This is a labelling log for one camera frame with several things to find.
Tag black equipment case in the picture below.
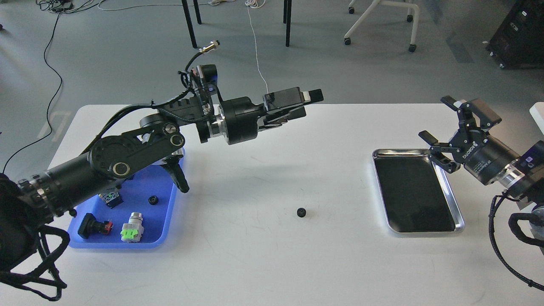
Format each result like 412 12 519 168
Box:
486 0 544 69

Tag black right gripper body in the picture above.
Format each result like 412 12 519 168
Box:
450 130 520 185

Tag white cable on floor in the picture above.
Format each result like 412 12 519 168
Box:
245 0 289 104

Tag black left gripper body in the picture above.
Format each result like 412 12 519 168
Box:
219 96 266 145

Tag silver metal tray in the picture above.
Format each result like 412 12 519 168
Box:
372 149 465 236

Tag black table legs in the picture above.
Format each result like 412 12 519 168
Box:
181 0 293 48

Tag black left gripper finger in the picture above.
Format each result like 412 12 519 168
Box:
263 87 324 112
260 106 306 130

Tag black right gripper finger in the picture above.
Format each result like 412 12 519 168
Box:
418 130 460 173
440 96 502 142

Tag blue plastic tray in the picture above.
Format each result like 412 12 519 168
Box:
67 164 179 249

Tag white rolling chair base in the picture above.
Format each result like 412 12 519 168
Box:
343 0 420 54

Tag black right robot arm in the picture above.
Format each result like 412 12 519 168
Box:
419 96 544 290

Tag blue green switch component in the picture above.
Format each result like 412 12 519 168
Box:
98 192 124 209

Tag green and silver push button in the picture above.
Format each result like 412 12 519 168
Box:
120 212 145 243

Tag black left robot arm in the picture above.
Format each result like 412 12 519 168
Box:
1 41 324 301

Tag black red push button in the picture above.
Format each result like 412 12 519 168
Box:
77 213 113 239

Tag black cable on floor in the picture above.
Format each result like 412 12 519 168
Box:
0 0 99 173

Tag small black gear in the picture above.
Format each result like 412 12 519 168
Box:
148 195 159 205
297 207 307 218

